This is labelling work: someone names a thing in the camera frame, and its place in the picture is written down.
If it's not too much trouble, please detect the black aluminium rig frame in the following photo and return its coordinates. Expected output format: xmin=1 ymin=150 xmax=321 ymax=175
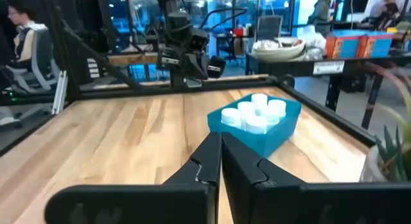
xmin=0 ymin=0 xmax=376 ymax=154

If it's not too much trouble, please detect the black utility cart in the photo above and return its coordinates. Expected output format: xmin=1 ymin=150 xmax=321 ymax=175
xmin=245 ymin=53 xmax=411 ymax=130

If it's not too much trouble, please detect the orange and blue box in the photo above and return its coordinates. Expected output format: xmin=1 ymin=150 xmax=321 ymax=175
xmin=325 ymin=30 xmax=362 ymax=60
xmin=356 ymin=30 xmax=394 ymax=58

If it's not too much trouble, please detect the white triangle-patterned planter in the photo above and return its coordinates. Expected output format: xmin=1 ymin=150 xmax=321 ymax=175
xmin=359 ymin=143 xmax=391 ymax=183

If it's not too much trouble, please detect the dark green succulent plant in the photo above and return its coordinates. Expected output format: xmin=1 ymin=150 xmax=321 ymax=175
xmin=374 ymin=126 xmax=411 ymax=183

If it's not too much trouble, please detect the wooden background table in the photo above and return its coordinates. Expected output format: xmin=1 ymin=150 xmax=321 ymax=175
xmin=107 ymin=52 xmax=160 ymax=67

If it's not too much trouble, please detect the white plastic bag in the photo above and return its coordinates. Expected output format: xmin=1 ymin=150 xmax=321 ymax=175
xmin=297 ymin=24 xmax=326 ymax=42

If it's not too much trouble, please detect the person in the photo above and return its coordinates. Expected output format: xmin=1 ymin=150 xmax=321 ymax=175
xmin=369 ymin=0 xmax=406 ymax=30
xmin=310 ymin=0 xmax=335 ymax=37
xmin=0 ymin=4 xmax=49 ymax=71

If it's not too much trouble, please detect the white cart label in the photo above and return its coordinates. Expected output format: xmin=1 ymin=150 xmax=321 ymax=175
xmin=313 ymin=60 xmax=345 ymax=76

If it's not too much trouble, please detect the spiky pale green plant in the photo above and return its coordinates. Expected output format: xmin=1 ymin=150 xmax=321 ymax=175
xmin=362 ymin=62 xmax=411 ymax=148

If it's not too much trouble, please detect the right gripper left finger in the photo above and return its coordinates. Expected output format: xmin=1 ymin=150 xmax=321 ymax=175
xmin=44 ymin=131 xmax=222 ymax=224

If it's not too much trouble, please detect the grey office chair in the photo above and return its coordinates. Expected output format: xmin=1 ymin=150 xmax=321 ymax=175
xmin=6 ymin=27 xmax=62 ymax=92

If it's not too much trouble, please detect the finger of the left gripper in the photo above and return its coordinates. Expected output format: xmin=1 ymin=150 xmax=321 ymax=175
xmin=184 ymin=55 xmax=197 ymax=80
xmin=196 ymin=56 xmax=209 ymax=80

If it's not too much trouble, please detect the dark grey panel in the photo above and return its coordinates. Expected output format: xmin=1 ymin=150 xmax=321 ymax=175
xmin=256 ymin=15 xmax=284 ymax=42

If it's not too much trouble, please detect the white striped label plate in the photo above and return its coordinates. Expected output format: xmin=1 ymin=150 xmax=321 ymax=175
xmin=86 ymin=58 xmax=98 ymax=79

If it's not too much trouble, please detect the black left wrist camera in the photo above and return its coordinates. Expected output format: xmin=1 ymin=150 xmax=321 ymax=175
xmin=189 ymin=27 xmax=210 ymax=51

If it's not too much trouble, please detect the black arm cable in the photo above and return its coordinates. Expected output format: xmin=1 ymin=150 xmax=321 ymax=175
xmin=198 ymin=7 xmax=249 ymax=31

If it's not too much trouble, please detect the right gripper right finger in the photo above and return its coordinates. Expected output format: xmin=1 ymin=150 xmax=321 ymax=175
xmin=221 ymin=132 xmax=411 ymax=224

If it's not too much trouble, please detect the clear plastic bag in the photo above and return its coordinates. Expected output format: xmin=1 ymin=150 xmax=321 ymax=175
xmin=304 ymin=46 xmax=327 ymax=61

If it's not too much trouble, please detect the teal plastic basket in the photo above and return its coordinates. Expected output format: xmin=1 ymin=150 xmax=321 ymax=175
xmin=207 ymin=92 xmax=302 ymax=158

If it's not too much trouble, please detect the white bowl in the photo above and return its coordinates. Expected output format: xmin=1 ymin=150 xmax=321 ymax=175
xmin=252 ymin=37 xmax=306 ymax=62

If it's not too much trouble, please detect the silver frame bracket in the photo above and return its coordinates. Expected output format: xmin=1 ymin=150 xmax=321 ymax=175
xmin=51 ymin=70 xmax=69 ymax=116

